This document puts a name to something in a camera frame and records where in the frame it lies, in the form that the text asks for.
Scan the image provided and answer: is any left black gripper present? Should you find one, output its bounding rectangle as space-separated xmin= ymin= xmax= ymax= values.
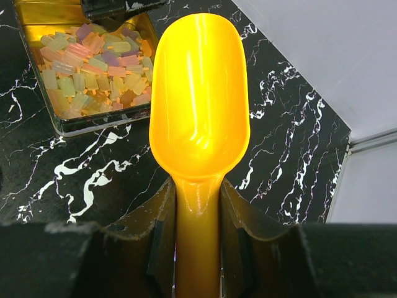
xmin=80 ymin=0 xmax=167 ymax=20

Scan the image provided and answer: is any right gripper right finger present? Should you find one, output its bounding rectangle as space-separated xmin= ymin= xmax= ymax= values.
xmin=220 ymin=181 xmax=396 ymax=297

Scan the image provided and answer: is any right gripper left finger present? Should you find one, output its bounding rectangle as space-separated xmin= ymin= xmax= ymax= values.
xmin=1 ymin=179 xmax=176 ymax=297

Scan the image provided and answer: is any yellow plastic scoop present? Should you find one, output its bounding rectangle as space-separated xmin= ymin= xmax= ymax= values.
xmin=149 ymin=13 xmax=250 ymax=297

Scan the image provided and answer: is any gold tin with gummies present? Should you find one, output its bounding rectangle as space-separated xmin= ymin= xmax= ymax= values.
xmin=14 ymin=1 xmax=158 ymax=137

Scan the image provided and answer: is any black marble pattern mat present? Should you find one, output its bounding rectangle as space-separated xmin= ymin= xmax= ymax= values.
xmin=1 ymin=1 xmax=350 ymax=225

